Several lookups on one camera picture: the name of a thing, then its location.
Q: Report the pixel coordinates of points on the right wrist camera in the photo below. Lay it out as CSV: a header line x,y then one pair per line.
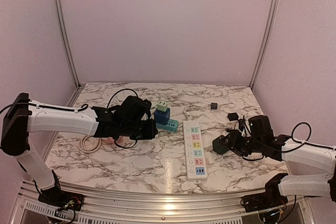
x,y
260,126

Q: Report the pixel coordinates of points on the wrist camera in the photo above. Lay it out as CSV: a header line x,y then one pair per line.
x,y
134,108
260,126

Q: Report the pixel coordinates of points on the white long power strip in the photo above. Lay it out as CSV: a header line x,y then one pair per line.
x,y
195,162

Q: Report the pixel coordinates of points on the left aluminium frame post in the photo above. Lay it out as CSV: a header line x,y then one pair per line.
x,y
66,43

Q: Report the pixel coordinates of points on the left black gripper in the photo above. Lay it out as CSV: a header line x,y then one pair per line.
x,y
151,131

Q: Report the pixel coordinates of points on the pink round power strip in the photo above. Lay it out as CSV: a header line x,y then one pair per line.
x,y
108,140

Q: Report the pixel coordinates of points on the dark green cube socket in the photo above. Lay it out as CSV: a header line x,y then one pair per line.
x,y
220,144

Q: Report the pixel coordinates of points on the dark grey USB charger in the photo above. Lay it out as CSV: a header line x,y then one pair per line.
x,y
214,106

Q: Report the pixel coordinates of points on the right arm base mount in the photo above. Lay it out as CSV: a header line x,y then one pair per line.
x,y
262,201

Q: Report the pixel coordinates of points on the teal power strip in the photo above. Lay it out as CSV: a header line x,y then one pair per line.
x,y
171,125

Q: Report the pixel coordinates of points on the right aluminium frame post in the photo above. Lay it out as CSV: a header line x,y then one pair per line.
x,y
271,17

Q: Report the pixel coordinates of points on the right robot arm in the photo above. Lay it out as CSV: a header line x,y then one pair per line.
x,y
285,148

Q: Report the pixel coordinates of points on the light green USB adapter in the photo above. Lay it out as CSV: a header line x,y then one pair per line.
x,y
162,106

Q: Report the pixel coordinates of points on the black power adapter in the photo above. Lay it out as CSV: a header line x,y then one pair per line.
x,y
233,116

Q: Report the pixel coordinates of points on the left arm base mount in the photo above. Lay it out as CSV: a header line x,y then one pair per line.
x,y
64,200

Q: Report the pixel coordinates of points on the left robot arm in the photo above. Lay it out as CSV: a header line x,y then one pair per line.
x,y
26,115

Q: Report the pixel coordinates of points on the aluminium frame post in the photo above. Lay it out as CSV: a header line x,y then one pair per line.
x,y
66,43
271,17

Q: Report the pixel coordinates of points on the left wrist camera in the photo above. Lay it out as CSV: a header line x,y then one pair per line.
x,y
134,108

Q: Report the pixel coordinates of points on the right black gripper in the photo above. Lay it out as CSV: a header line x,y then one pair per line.
x,y
234,142

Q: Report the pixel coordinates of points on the blue cube socket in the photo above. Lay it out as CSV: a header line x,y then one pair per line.
x,y
162,117

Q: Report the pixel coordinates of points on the front aluminium rail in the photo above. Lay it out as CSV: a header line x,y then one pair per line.
x,y
111,206

